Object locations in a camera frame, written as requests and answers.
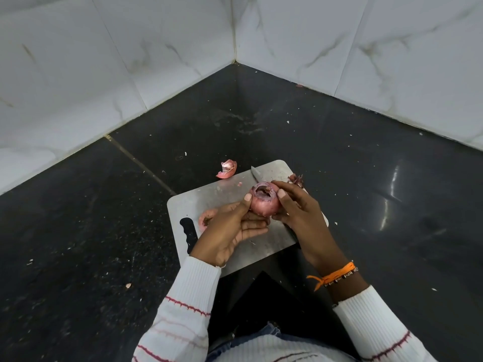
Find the onion peel piece off board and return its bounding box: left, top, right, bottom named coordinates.
left=215, top=159, right=238, bottom=180

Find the red onion with dry roots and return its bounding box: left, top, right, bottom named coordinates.
left=198, top=208, right=219, bottom=233

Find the person's right hand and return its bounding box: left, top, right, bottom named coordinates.
left=271, top=179, right=350, bottom=278

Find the beaded bracelet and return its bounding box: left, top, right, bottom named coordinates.
left=324, top=266, right=359, bottom=288

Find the white striped sweater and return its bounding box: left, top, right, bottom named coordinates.
left=205, top=333, right=357, bottom=362

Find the orange thread wristband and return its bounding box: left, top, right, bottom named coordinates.
left=306, top=261, right=356, bottom=292

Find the person's right forearm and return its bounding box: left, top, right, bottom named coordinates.
left=320, top=262, right=438, bottom=362

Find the steel cutting board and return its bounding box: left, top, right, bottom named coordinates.
left=167, top=159, right=330, bottom=279

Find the person's left forearm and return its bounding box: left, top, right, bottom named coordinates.
left=132, top=256, right=222, bottom=362

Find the black-handled kitchen knife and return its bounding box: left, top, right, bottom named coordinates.
left=251, top=166, right=302, bottom=250

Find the person's left hand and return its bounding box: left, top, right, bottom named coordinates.
left=190, top=193, right=272, bottom=268

